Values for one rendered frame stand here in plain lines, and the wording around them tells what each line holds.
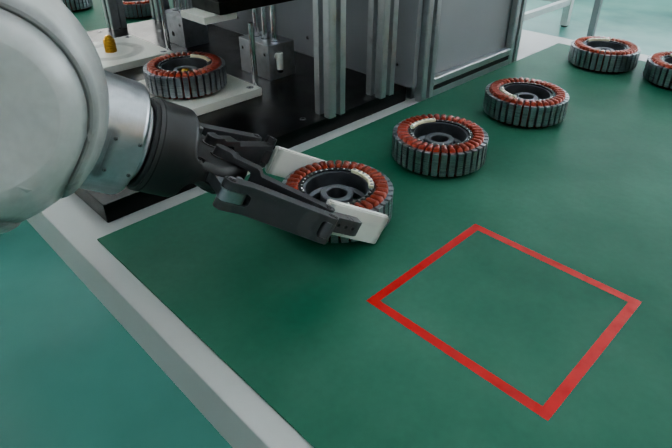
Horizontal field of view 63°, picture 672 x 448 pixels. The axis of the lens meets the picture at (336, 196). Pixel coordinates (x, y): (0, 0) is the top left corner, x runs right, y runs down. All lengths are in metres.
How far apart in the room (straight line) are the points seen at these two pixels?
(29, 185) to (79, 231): 0.39
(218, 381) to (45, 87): 0.27
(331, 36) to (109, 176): 0.37
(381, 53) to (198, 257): 0.40
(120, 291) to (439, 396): 0.27
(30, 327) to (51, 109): 1.52
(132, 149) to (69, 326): 1.27
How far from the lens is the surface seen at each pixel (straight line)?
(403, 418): 0.39
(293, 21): 1.00
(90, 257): 0.56
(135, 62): 0.98
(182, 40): 1.06
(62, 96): 0.20
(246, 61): 0.91
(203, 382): 0.42
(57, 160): 0.21
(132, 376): 1.48
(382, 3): 0.76
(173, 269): 0.51
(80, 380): 1.51
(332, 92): 0.72
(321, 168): 0.58
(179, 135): 0.43
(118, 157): 0.42
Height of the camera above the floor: 1.06
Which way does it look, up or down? 31 degrees down
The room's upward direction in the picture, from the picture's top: straight up
